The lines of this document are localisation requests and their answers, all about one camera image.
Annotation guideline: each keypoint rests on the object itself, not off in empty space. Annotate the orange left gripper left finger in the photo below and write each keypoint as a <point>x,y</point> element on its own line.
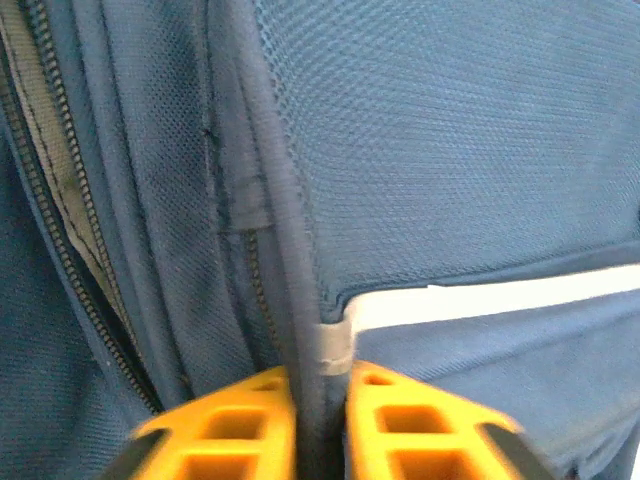
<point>240,430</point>

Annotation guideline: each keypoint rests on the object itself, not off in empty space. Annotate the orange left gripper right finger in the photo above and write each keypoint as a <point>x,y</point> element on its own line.
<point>400,425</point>

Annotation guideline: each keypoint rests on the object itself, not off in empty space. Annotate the navy blue backpack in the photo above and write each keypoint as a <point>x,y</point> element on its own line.
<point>450,150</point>

